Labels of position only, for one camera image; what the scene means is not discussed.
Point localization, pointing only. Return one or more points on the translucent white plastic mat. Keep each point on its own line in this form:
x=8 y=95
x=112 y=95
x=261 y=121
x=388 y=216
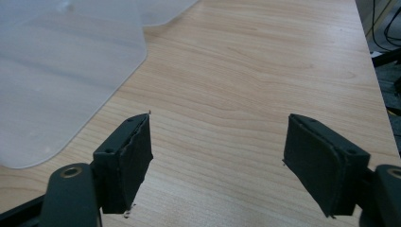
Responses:
x=164 y=11
x=56 y=78

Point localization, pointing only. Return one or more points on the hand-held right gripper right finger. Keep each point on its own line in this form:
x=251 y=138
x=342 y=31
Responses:
x=318 y=164

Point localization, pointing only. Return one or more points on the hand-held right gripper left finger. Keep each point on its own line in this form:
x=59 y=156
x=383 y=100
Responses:
x=126 y=164

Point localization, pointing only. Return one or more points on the black metal stand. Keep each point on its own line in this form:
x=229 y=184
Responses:
x=387 y=58

